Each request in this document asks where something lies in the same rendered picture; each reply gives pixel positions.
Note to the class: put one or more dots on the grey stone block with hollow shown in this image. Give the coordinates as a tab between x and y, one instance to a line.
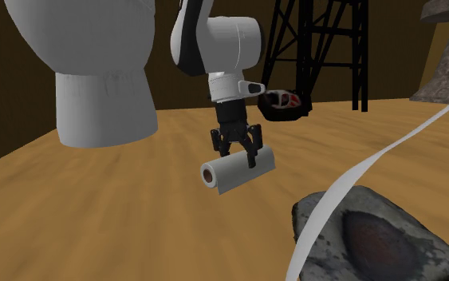
379	241

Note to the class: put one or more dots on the red and white object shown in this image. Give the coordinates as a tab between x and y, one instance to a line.
284	99

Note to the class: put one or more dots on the white paper roll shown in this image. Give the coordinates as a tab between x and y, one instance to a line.
232	171

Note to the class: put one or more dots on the black lattice tower frame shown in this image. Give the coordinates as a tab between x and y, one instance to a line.
309	46

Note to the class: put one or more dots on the white toilet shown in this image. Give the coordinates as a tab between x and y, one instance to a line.
92	77

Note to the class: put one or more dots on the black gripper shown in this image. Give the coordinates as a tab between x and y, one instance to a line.
231	116

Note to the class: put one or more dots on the white curved strip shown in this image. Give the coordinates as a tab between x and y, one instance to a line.
348	181

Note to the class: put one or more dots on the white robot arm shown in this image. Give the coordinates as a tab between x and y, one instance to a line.
228	39

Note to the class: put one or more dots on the black basket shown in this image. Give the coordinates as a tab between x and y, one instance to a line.
282	113

